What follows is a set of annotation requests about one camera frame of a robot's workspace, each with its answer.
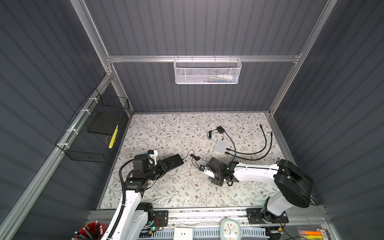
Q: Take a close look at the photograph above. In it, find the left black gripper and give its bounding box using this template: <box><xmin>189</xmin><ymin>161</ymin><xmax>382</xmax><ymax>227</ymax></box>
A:
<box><xmin>144</xmin><ymin>159</ymin><xmax>173</xmax><ymax>182</ymax></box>

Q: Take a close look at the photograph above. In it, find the white network switch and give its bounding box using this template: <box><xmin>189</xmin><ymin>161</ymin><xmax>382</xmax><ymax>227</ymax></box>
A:
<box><xmin>215</xmin><ymin>140</ymin><xmax>228</xmax><ymax>154</ymax></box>

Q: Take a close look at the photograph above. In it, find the blue ethernet cable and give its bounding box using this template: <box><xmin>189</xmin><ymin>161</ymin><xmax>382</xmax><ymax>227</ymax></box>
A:
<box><xmin>223</xmin><ymin>130</ymin><xmax>238</xmax><ymax>163</ymax></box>

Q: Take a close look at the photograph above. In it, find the small black power adapter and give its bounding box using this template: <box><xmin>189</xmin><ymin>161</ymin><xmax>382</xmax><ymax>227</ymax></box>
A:
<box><xmin>207</xmin><ymin>126</ymin><xmax>225</xmax><ymax>140</ymax></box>

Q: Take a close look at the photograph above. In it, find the large black power adapter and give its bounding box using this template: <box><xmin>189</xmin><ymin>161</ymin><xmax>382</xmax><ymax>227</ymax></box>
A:
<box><xmin>182</xmin><ymin>150</ymin><xmax>208</xmax><ymax>169</ymax></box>

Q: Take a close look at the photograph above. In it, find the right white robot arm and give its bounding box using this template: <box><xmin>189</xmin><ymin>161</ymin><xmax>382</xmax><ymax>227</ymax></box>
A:
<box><xmin>199</xmin><ymin>158</ymin><xmax>313</xmax><ymax>223</ymax></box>

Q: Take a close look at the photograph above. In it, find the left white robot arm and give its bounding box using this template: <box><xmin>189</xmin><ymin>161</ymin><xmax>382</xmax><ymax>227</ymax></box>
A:
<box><xmin>102</xmin><ymin>154</ymin><xmax>173</xmax><ymax>240</ymax></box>

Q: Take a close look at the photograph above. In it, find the yellow striped item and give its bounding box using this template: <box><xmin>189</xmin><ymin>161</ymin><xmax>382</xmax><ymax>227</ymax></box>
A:
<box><xmin>109</xmin><ymin>125</ymin><xmax>119</xmax><ymax>149</ymax></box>

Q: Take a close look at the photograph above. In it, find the white desk clock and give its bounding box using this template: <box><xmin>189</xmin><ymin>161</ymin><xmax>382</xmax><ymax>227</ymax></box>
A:
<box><xmin>220</xmin><ymin>218</ymin><xmax>242</xmax><ymax>240</ymax></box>

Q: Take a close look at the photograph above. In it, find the white power socket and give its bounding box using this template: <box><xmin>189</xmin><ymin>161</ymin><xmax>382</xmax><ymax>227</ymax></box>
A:
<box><xmin>173</xmin><ymin>228</ymin><xmax>194</xmax><ymax>240</ymax></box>

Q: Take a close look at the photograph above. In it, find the black box in basket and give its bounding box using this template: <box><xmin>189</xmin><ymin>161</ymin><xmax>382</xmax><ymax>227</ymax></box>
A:
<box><xmin>88</xmin><ymin>112</ymin><xmax>120</xmax><ymax>136</ymax></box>

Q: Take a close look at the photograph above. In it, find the red pen cup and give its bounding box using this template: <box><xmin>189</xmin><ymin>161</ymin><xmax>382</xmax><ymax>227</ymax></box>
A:
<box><xmin>72</xmin><ymin>221</ymin><xmax>109</xmax><ymax>240</ymax></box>

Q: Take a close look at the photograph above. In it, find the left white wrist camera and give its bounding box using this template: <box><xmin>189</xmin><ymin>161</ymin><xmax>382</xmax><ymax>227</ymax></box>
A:
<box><xmin>146</xmin><ymin>150</ymin><xmax>158</xmax><ymax>166</ymax></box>

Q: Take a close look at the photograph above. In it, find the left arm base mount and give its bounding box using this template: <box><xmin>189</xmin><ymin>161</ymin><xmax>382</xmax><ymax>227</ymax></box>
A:
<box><xmin>146</xmin><ymin>210</ymin><xmax>169</xmax><ymax>229</ymax></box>

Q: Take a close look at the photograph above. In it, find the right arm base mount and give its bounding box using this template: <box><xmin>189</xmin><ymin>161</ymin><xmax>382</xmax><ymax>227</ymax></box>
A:
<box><xmin>246</xmin><ymin>208</ymin><xmax>289</xmax><ymax>224</ymax></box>

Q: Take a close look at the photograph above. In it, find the black wire basket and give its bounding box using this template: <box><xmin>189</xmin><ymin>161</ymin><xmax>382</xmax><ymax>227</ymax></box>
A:
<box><xmin>56</xmin><ymin>89</ymin><xmax>130</xmax><ymax>163</ymax></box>

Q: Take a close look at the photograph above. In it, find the white wire mesh basket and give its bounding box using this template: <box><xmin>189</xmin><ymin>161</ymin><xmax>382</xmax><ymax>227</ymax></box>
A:
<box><xmin>173</xmin><ymin>57</ymin><xmax>242</xmax><ymax>85</ymax></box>

